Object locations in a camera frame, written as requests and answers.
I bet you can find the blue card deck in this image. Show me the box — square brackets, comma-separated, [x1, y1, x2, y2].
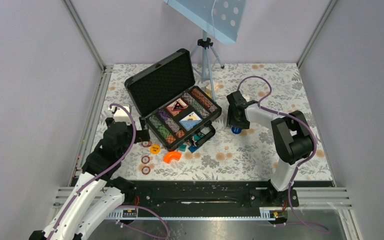
[179, 111, 202, 131]

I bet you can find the red poker chip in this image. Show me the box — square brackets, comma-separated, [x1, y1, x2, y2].
[141, 155, 151, 165]
[141, 166, 151, 175]
[141, 140, 152, 148]

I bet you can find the blue toy brick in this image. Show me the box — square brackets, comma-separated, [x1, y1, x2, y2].
[188, 145, 199, 153]

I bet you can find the black all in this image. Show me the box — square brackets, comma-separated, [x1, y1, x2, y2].
[167, 99, 188, 112]

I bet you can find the orange blue chip row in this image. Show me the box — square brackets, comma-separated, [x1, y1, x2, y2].
[190, 88, 218, 113]

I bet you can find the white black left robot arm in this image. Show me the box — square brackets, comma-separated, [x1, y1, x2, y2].
[29, 117, 150, 240]

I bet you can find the green chip row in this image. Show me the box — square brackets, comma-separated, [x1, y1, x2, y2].
[149, 115, 175, 142]

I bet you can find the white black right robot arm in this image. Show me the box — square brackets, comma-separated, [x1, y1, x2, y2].
[226, 90, 317, 208]

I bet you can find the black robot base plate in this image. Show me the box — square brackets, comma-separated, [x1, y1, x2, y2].
[123, 180, 300, 218]

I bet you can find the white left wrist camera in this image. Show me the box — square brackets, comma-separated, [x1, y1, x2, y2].
[111, 105, 132, 125]

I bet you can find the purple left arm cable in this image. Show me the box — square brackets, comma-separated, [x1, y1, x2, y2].
[46, 103, 170, 240]

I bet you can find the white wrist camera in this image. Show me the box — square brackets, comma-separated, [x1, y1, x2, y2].
[111, 105, 132, 125]
[243, 95, 250, 102]

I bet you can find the yellow big blind button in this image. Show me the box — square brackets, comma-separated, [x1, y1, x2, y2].
[149, 144, 161, 155]

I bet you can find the teal triangular toy block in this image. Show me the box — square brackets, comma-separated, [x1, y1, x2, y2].
[178, 144, 188, 152]

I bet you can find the red card deck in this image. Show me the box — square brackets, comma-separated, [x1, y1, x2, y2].
[166, 97, 189, 116]

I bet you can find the blue small blind button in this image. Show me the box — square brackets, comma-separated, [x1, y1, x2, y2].
[231, 127, 242, 135]

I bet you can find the blue perforated board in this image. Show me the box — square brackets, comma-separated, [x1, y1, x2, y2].
[164, 0, 247, 45]

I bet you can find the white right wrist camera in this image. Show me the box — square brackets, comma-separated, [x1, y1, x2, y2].
[243, 95, 250, 102]

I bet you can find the floral table mat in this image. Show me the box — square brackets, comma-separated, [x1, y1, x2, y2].
[92, 62, 332, 182]

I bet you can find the black poker set case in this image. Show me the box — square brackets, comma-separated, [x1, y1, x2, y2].
[124, 48, 222, 151]

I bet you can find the red yellow chip row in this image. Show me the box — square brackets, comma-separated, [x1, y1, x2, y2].
[165, 130, 185, 144]

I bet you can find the blue tripod stand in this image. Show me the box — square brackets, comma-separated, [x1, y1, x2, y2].
[190, 30, 225, 102]

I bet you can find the orange curved toy block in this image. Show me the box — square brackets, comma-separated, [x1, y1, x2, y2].
[163, 151, 182, 164]

